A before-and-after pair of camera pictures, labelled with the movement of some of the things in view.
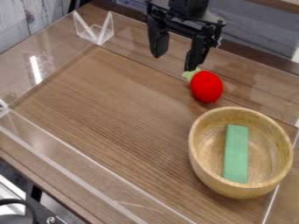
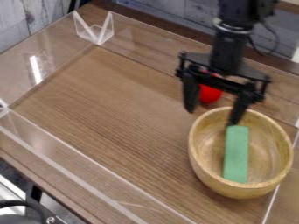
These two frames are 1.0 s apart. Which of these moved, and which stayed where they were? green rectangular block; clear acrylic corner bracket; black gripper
Moved: black gripper
Stayed: clear acrylic corner bracket; green rectangular block
